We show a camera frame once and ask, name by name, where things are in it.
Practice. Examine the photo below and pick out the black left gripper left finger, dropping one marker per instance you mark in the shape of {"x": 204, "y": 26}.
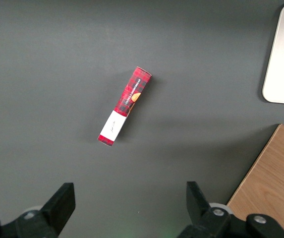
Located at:
{"x": 57, "y": 210}

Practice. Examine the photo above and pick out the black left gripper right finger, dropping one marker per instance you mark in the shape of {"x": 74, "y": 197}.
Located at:
{"x": 201, "y": 215}

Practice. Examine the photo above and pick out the wooden drawer cabinet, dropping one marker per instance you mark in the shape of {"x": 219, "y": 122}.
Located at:
{"x": 273, "y": 178}

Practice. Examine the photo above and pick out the red plaid shortbread box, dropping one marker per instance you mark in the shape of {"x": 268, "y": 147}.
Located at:
{"x": 129, "y": 99}

